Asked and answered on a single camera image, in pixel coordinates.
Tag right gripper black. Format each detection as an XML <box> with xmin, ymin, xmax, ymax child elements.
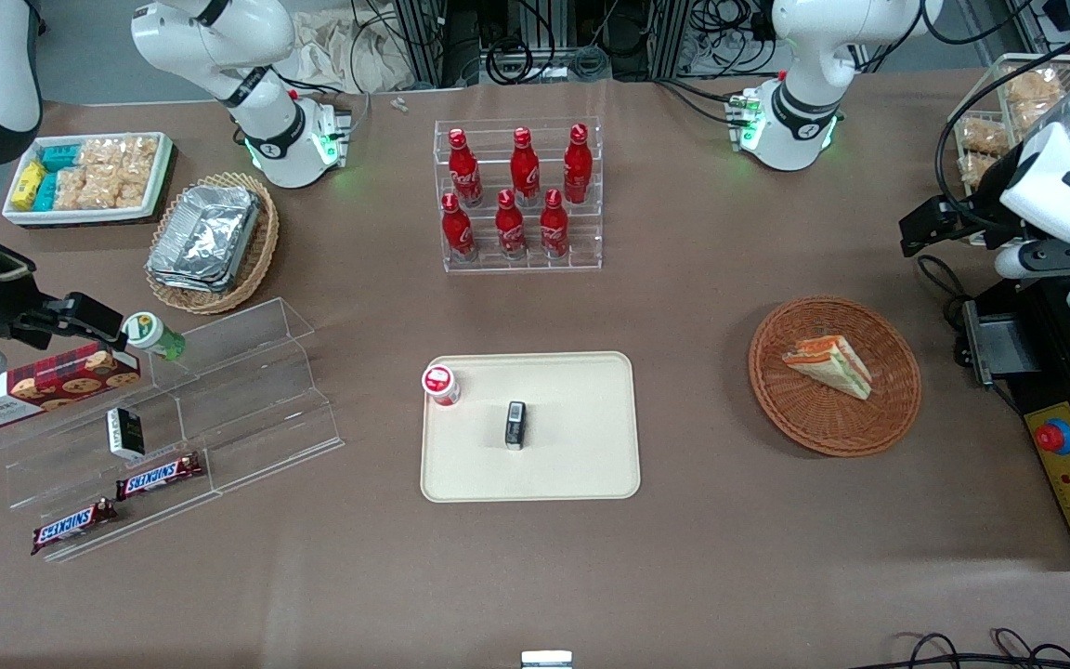
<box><xmin>0</xmin><ymin>243</ymin><xmax>126</xmax><ymax>348</ymax></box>

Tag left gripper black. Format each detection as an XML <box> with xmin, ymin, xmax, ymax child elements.
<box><xmin>900</xmin><ymin>184</ymin><xmax>1019</xmax><ymax>259</ymax></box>

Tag triangular sandwich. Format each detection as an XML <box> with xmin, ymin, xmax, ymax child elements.
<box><xmin>781</xmin><ymin>334</ymin><xmax>874</xmax><ymax>401</ymax></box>

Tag white rectangular snack tray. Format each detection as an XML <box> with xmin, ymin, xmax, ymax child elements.
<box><xmin>1</xmin><ymin>132</ymin><xmax>175</xmax><ymax>228</ymax></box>

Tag oval tan wicker basket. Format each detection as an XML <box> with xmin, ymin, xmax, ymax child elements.
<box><xmin>144</xmin><ymin>171</ymin><xmax>281</xmax><ymax>316</ymax></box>

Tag round brown wicker basket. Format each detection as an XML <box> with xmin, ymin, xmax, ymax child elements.
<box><xmin>747</xmin><ymin>295</ymin><xmax>922</xmax><ymax>458</ymax></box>

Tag beige plastic tray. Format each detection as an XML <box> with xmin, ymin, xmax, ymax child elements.
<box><xmin>420</xmin><ymin>351</ymin><xmax>642</xmax><ymax>504</ymax></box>

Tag green bottle with white cap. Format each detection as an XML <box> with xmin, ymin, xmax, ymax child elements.
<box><xmin>124</xmin><ymin>311</ymin><xmax>188</xmax><ymax>362</ymax></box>

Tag red tartan cookie box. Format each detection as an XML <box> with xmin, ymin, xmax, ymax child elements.
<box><xmin>0</xmin><ymin>341</ymin><xmax>142</xmax><ymax>431</ymax></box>

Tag small black white box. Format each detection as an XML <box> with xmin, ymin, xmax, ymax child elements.
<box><xmin>106</xmin><ymin>407</ymin><xmax>147</xmax><ymax>462</ymax></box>

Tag clear bag of rice crackers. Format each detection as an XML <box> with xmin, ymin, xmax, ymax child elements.
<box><xmin>119</xmin><ymin>137</ymin><xmax>161</xmax><ymax>209</ymax></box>
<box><xmin>78</xmin><ymin>138</ymin><xmax>127</xmax><ymax>176</ymax></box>
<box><xmin>54</xmin><ymin>169</ymin><xmax>124</xmax><ymax>212</ymax></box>

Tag yellow snack packet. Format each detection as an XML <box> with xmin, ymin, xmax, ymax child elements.
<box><xmin>12</xmin><ymin>161</ymin><xmax>46</xmax><ymax>212</ymax></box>

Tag stack of foil trays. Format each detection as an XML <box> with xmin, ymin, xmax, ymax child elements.
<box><xmin>145</xmin><ymin>184</ymin><xmax>263</xmax><ymax>295</ymax></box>

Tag brown Snickers bar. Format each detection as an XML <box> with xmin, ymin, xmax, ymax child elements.
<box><xmin>31</xmin><ymin>499</ymin><xmax>119</xmax><ymax>557</ymax></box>
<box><xmin>115</xmin><ymin>453</ymin><xmax>204</xmax><ymax>503</ymax></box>

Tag clear acrylic stepped shelf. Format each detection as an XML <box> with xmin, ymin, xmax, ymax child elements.
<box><xmin>0</xmin><ymin>297</ymin><xmax>346</xmax><ymax>565</ymax></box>

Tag clear acrylic bottle rack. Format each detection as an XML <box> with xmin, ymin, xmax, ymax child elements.
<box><xmin>433</xmin><ymin>117</ymin><xmax>604</xmax><ymax>274</ymax></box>

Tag red white yogurt cup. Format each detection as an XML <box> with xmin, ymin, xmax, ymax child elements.
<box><xmin>421</xmin><ymin>365</ymin><xmax>462</xmax><ymax>407</ymax></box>

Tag red cola bottle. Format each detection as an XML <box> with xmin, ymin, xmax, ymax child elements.
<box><xmin>539</xmin><ymin>189</ymin><xmax>570</xmax><ymax>260</ymax></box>
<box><xmin>509</xmin><ymin>126</ymin><xmax>542</xmax><ymax>208</ymax></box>
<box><xmin>448</xmin><ymin>127</ymin><xmax>485</xmax><ymax>208</ymax></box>
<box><xmin>563</xmin><ymin>123</ymin><xmax>594</xmax><ymax>205</ymax></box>
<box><xmin>441</xmin><ymin>192</ymin><xmax>478</xmax><ymax>264</ymax></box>
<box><xmin>495</xmin><ymin>189</ymin><xmax>528</xmax><ymax>261</ymax></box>

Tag crumpled beige cloth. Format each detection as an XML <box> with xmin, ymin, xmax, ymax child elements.
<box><xmin>292</xmin><ymin>7</ymin><xmax>417</xmax><ymax>94</ymax></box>

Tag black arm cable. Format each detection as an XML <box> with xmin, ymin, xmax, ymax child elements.
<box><xmin>933</xmin><ymin>37</ymin><xmax>1070</xmax><ymax>244</ymax></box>

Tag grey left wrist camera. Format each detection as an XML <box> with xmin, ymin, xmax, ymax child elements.
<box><xmin>995</xmin><ymin>236</ymin><xmax>1070</xmax><ymax>281</ymax></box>

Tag black cables on floor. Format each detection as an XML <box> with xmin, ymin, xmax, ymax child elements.
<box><xmin>874</xmin><ymin>629</ymin><xmax>1070</xmax><ymax>669</ymax></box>

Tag aluminium frame rack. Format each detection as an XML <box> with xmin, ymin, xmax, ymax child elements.
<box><xmin>391</xmin><ymin>0</ymin><xmax>703</xmax><ymax>86</ymax></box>

